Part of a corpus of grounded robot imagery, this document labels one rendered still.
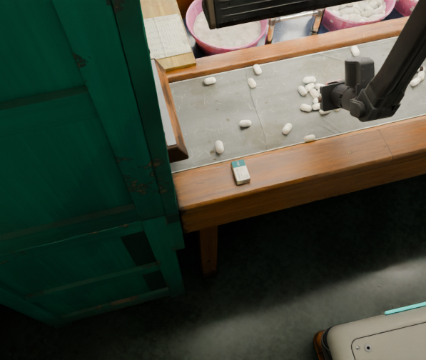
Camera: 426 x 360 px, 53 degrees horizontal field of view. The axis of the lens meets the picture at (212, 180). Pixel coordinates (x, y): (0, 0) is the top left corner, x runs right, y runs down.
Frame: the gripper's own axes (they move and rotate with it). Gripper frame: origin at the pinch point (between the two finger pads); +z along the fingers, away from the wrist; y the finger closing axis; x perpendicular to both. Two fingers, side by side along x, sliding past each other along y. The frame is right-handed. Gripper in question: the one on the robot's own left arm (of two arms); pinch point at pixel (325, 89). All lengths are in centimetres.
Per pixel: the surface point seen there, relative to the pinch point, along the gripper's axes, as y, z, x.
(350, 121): -6.9, -0.5, 10.4
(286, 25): -5.4, 39.2, -15.4
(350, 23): -21.6, 24.7, -13.3
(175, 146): 44.1, -9.9, 3.5
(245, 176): 28.2, -11.7, 14.7
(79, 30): 55, -57, -27
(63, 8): 56, -59, -29
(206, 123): 32.9, 7.5, 4.1
